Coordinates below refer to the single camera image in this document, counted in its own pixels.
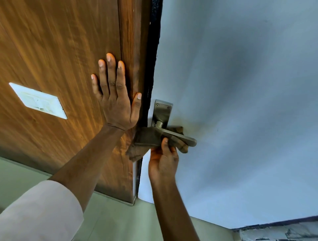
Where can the person's left hand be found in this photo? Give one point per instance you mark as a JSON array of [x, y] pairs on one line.
[[116, 104]]

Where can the person's right hand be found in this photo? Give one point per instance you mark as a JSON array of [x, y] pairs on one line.
[[162, 163]]

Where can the brown cleaning cloth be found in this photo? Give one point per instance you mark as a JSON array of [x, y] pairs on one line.
[[145, 139]]

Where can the person's right forearm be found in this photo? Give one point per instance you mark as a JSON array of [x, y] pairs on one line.
[[171, 213]]

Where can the person's left forearm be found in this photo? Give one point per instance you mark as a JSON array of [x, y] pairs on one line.
[[87, 166]]

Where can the light blue door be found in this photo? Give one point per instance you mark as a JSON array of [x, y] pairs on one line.
[[236, 99]]

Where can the person's white left sleeve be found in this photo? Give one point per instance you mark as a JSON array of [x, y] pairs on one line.
[[42, 213]]

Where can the black door frame strip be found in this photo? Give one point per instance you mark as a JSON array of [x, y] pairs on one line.
[[155, 49], [280, 222]]

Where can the white switch plate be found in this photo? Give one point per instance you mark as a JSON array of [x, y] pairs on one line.
[[39, 101]]

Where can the brown wooden wall panel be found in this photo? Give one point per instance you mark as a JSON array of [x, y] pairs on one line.
[[57, 37]]

